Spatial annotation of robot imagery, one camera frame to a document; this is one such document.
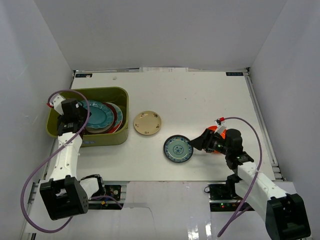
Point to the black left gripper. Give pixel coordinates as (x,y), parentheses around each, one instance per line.
(81,116)

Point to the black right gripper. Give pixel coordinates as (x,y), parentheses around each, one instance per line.
(204,141)

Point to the teal scalloped plate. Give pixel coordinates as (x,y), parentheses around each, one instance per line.
(101,115)

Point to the dark red rimmed plate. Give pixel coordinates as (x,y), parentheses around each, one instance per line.
(101,131)

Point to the red plate with teal flower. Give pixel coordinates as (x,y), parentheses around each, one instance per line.
(119,119)

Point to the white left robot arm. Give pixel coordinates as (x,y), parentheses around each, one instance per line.
(64,195)

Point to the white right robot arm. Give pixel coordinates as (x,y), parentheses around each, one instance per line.
(284,214)

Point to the right arm base board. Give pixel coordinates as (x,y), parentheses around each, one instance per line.
(221,199)

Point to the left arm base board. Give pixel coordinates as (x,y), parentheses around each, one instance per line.
(111,200)

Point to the green plastic bin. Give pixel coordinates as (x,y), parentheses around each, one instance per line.
(105,95)

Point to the orange plate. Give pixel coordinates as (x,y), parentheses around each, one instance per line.
(222,134)

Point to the blue patterned small plate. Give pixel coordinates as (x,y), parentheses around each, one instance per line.
(177,149)

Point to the left black table label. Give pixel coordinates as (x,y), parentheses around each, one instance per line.
(83,75)

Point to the black table label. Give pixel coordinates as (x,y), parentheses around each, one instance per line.
(83,75)
(234,74)

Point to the small cream plate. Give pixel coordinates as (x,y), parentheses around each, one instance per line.
(147,123)

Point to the right black table label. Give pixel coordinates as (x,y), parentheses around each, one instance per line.
(234,74)

